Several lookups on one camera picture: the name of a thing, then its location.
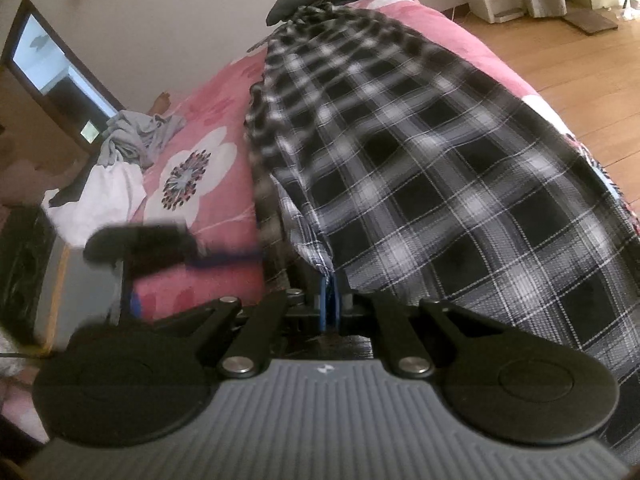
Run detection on white cloth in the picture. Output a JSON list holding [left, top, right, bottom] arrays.
[[41, 160, 149, 250]]

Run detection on brown floor mat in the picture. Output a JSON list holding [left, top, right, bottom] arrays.
[[560, 7, 620, 37]]

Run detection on pink floral blanket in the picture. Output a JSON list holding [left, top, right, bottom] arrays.
[[125, 0, 640, 323]]

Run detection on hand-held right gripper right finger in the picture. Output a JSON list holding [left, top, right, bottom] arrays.
[[331, 277, 531, 380]]

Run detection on black glossy cabinet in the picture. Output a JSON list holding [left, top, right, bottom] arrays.
[[0, 204, 68, 351]]

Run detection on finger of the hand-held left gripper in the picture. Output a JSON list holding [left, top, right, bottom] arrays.
[[187, 247, 267, 271]]

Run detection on dark framed mirror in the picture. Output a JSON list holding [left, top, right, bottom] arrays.
[[1, 0, 127, 147]]

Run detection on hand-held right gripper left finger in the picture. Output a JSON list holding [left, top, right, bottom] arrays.
[[150, 272, 332, 380]]

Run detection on brown wooden cabinet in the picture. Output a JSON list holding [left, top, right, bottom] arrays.
[[0, 62, 103, 206]]

